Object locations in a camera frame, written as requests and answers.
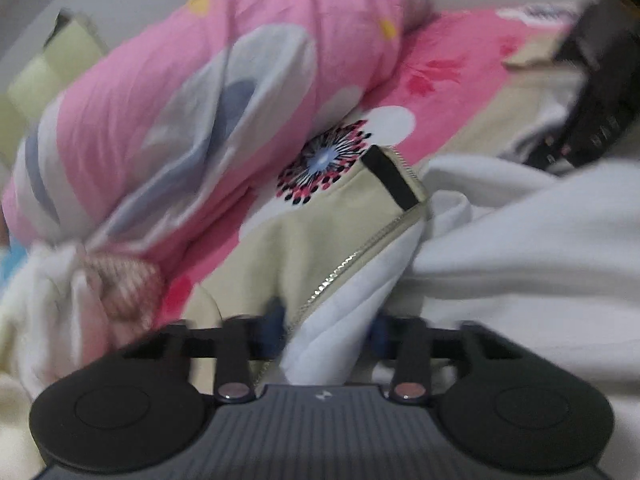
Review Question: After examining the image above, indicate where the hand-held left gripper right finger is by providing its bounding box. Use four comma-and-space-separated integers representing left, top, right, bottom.
367, 312, 508, 405

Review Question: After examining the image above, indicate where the pink flower print bed blanket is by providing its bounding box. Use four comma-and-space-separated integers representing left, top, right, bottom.
150, 2, 591, 321

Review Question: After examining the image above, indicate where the light green wardrobe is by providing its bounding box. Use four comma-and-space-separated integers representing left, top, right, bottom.
7, 10, 108, 121

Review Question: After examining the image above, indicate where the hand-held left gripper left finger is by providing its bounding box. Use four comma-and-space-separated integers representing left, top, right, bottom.
125, 299, 290, 406

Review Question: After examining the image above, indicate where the beige zip jacket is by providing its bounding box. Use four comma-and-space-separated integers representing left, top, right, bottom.
165, 67, 640, 401

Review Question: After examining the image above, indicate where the pink floral duvet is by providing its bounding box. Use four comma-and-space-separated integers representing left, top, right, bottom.
0, 0, 436, 271

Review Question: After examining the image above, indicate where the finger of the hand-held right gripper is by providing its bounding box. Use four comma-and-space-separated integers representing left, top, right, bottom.
520, 62, 640, 173
555, 0, 640, 73

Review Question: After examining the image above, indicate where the white garment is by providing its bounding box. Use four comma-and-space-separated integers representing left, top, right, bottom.
0, 242, 126, 396

